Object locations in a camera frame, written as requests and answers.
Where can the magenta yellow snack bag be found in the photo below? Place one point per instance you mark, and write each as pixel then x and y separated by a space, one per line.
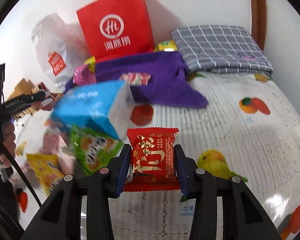
pixel 85 74

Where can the white red snack packet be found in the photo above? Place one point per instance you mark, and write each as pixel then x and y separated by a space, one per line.
pixel 136 79

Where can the yellow snack bag behind towel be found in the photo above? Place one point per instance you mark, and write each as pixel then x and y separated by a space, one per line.
pixel 167 46

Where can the green snack bag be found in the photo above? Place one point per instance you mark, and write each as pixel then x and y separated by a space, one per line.
pixel 93 150

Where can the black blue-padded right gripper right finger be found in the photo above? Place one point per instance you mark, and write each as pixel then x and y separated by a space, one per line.
pixel 243 215

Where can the wooden furniture piece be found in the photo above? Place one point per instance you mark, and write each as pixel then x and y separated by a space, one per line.
pixel 27 87

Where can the red gold snack packet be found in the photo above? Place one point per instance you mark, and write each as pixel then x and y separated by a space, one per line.
pixel 152 159

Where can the brown wooden door frame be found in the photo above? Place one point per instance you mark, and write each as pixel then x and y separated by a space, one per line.
pixel 258 21

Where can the grey checked folded cloth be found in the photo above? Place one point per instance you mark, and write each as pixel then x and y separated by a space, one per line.
pixel 220 49

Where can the red paper shopping bag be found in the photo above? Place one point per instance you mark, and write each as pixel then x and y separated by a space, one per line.
pixel 116 28

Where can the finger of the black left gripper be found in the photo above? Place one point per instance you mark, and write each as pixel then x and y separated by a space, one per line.
pixel 20 103

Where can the pink snack packet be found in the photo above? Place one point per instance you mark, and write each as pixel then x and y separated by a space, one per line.
pixel 54 144

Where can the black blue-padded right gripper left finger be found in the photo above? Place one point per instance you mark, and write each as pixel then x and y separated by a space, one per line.
pixel 60 215

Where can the person's left hand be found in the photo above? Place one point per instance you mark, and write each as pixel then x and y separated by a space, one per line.
pixel 9 144

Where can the white Miniso plastic bag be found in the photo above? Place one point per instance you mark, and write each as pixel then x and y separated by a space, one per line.
pixel 60 48

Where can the purple towel cloth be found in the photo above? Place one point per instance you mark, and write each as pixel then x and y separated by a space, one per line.
pixel 167 85

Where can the yellow orange snack bag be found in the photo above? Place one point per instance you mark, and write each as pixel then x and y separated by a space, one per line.
pixel 46 168

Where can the blue tissue pack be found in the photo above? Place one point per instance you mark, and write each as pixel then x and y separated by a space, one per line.
pixel 104 107

